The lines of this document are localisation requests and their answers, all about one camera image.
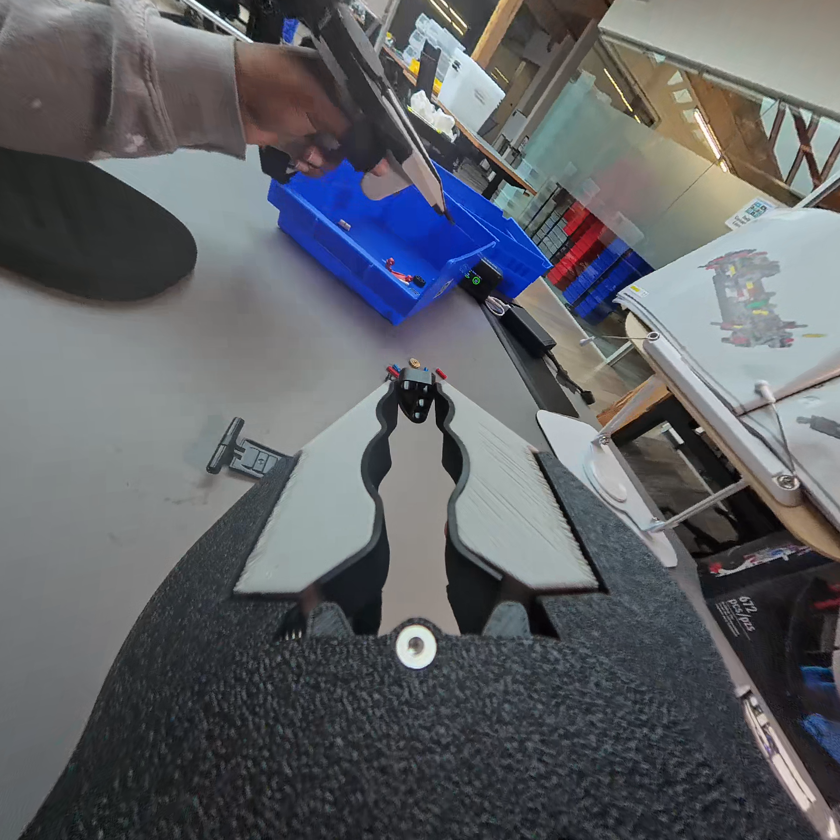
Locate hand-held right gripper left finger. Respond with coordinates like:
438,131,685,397
234,381,399,635

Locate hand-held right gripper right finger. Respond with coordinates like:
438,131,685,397
434,382,601,635

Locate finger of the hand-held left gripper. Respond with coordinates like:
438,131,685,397
386,97,457,227

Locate blue plastic parts bin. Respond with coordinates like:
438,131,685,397
433,164,553,299
268,161,497,327

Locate black curved toy roof assembly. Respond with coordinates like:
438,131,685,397
206,416,294,480

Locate black toy liftarm piece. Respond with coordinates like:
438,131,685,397
395,366,438,424

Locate toy instruction booklet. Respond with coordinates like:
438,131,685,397
613,206,840,526

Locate person's left forearm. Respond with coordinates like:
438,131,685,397
0,0,247,161

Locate background wooden office desk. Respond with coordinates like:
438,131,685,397
381,46,539,198

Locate grey desk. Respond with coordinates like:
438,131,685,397
0,147,742,840

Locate person's left hand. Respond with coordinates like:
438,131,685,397
235,42,352,178

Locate crumpled white plastic bags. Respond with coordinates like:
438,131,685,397
408,88,457,139

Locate stack of clear plastic boxes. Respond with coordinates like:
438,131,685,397
400,13,467,73

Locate white storage box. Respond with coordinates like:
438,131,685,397
436,49,508,132

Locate white metal book stand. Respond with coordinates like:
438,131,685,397
537,308,840,568

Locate black device with green lights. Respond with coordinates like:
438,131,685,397
457,258,505,303

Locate wooden pillar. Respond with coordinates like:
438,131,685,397
471,0,526,70

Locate pile of small connector pins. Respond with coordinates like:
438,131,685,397
385,357,448,382

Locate stack of red blue bins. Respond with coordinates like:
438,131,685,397
546,200,657,326

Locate black power adapter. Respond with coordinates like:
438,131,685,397
505,305,557,358

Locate black toy set box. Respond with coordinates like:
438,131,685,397
696,532,840,808

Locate black adapter cable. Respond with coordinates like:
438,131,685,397
545,354,596,406

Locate paper wall notice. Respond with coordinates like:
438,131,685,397
725,197,778,232

